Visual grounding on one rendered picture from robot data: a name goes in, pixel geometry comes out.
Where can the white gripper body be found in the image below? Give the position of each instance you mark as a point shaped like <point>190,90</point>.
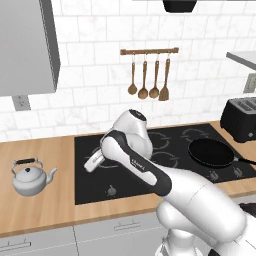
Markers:
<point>90,164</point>

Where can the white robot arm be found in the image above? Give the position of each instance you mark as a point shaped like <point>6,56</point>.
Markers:
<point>196,203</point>

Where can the black hob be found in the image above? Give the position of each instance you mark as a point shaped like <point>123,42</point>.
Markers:
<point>90,186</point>

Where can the hob knob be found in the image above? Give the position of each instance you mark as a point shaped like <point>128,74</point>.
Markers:
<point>111,191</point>
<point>237,172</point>
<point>213,175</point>

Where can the grey drawer front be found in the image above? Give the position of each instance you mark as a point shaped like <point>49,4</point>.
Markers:
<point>43,243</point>
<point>110,241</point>

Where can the small wooden spoon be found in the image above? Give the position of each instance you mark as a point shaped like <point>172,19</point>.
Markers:
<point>132,88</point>

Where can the wooden spatula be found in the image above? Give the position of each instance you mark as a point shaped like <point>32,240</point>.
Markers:
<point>164,94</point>

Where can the black frying pan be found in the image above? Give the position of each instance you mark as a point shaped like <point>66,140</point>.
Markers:
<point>210,152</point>

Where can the black toaster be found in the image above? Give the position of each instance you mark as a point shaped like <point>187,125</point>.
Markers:
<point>238,120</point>

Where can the black extractor hood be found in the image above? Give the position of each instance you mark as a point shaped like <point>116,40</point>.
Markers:
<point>179,5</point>

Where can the grey wall socket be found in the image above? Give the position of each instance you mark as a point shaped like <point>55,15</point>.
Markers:
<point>250,83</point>
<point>21,102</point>

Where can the wooden utensil rail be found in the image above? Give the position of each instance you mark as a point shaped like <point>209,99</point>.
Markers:
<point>150,51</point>

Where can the grey wall cupboard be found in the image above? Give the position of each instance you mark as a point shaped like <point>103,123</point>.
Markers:
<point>23,43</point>

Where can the grey wall shelf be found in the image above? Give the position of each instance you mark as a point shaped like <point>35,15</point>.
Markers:
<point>243,58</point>

